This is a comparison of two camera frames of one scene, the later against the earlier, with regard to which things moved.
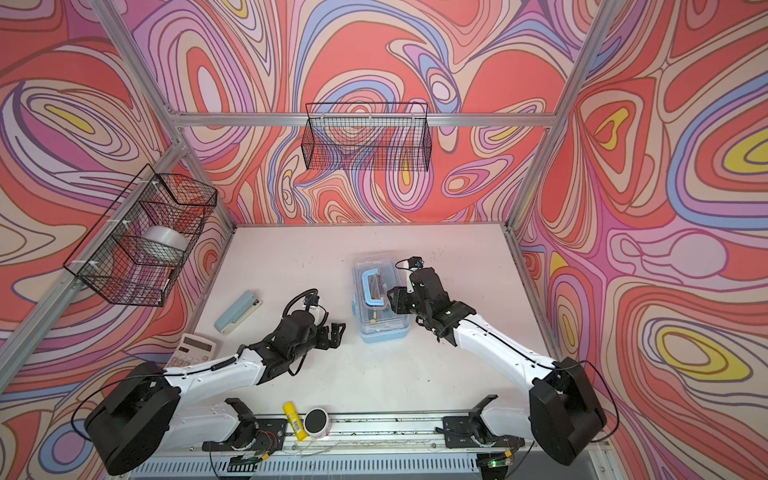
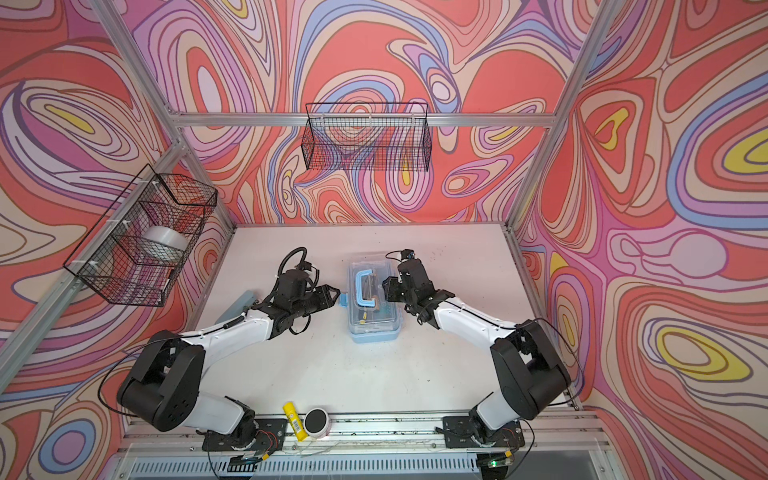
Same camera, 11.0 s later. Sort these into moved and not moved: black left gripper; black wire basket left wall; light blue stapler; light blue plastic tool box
Moved: black left gripper
Not moved: light blue stapler; light blue plastic tool box; black wire basket left wall
